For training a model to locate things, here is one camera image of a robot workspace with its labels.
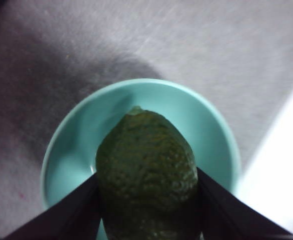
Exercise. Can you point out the teal bowl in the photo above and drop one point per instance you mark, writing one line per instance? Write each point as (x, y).
(161, 100)

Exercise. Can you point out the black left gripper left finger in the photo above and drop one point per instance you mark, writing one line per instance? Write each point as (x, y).
(69, 220)

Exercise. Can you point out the green avocado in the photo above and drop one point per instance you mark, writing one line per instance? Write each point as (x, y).
(146, 170)

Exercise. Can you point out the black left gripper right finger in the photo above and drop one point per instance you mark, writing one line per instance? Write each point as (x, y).
(226, 215)

